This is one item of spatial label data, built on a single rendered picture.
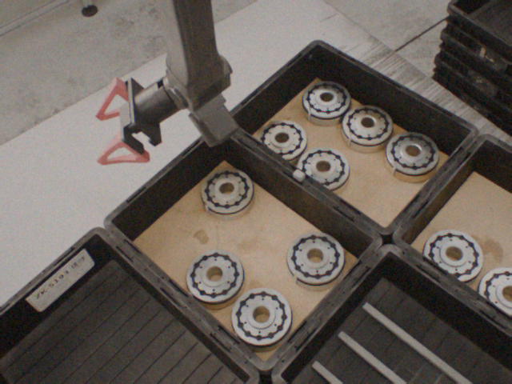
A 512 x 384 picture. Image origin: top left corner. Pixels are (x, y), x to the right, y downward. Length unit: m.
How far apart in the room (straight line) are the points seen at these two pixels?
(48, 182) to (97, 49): 1.44
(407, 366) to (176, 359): 0.38
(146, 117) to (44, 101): 1.79
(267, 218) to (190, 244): 0.16
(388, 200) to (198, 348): 0.45
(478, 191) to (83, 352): 0.79
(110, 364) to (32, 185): 0.56
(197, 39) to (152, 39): 2.10
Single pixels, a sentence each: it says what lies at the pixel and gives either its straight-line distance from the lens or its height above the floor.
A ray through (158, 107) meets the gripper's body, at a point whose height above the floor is 1.15.
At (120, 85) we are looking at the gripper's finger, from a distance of 0.95.
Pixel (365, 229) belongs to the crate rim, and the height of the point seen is 0.93.
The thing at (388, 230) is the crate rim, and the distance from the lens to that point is 0.98.
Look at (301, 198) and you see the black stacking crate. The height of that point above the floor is 0.90.
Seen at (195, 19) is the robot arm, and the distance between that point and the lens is 0.62.
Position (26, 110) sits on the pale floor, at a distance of 2.65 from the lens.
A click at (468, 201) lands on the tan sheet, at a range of 1.16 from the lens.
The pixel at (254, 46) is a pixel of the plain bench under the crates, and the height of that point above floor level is 0.70.
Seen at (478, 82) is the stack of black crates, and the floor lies 0.40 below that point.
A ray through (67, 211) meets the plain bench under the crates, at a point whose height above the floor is 0.70.
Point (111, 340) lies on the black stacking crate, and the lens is 1.05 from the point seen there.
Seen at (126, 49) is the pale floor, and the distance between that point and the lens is 2.74.
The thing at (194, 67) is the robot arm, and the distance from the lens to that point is 0.70.
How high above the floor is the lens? 1.78
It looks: 57 degrees down
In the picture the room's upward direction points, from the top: 8 degrees counter-clockwise
